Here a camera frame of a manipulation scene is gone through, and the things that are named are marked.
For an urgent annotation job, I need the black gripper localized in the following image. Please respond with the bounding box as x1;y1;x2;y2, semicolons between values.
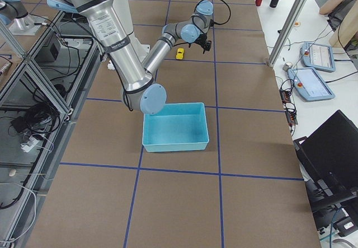
188;34;208;48

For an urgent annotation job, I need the yellow beetle toy car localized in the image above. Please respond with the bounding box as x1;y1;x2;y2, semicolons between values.
176;48;185;60

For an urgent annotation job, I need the person forearm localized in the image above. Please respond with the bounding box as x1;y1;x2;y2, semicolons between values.
319;0;344;15

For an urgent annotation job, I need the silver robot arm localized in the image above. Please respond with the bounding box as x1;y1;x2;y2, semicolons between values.
47;0;214;114
1;0;41;36

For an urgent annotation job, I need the light blue plastic bin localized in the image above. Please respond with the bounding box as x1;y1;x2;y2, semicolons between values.
142;102;209;152

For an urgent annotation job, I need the lower teach pendant tablet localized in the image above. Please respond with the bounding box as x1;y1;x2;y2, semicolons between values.
287;67;335;102

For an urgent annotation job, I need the teach pendant tablet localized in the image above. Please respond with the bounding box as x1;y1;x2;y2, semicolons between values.
287;67;335;102
300;42;336;73

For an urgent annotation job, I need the upper teach pendant tablet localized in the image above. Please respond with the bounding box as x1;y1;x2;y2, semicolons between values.
300;42;336;73

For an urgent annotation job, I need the black laptop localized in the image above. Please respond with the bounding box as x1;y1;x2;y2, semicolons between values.
294;110;357;217

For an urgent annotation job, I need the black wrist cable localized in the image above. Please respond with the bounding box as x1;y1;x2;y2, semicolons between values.
201;0;232;26

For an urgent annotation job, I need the white pedestal column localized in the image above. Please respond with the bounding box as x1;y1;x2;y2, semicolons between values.
113;0;150;62

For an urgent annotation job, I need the aluminium frame post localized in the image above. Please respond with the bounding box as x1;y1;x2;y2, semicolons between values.
266;0;306;67

